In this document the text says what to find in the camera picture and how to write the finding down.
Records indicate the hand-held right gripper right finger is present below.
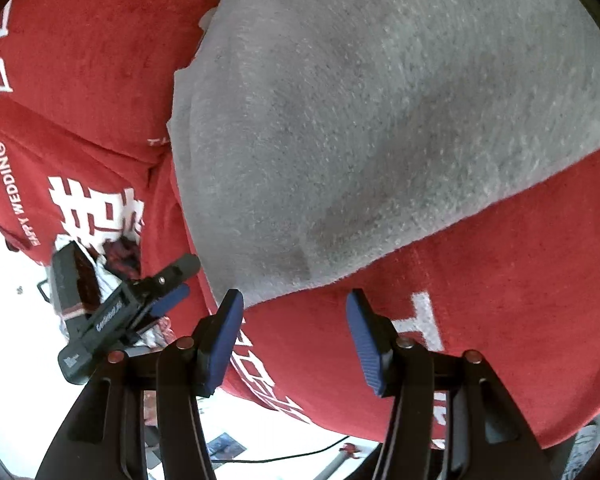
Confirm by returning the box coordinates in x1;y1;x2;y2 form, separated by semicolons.
346;289;556;480

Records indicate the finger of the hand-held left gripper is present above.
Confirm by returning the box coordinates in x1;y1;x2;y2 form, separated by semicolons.
130;254;202;298
142;283;191;318

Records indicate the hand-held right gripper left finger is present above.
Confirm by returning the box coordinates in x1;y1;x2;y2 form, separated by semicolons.
35;289;244;480

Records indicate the grey sweater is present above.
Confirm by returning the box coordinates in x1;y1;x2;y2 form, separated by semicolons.
167;0;600;308

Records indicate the dark red patterned cloth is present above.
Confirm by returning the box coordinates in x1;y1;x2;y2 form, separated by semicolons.
104;239;142;281

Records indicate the dark printed card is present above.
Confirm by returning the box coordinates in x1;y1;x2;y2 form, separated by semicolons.
205;431;247;462

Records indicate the red printed blanket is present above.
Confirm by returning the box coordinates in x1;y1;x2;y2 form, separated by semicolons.
0;0;600;451

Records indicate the grey patterned cloth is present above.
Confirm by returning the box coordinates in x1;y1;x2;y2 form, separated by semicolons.
562;424;600;480

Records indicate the red handled tool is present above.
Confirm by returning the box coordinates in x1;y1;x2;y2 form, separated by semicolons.
316;441;362;480

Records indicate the black cable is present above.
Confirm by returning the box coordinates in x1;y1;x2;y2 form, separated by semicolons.
214;435;351;464

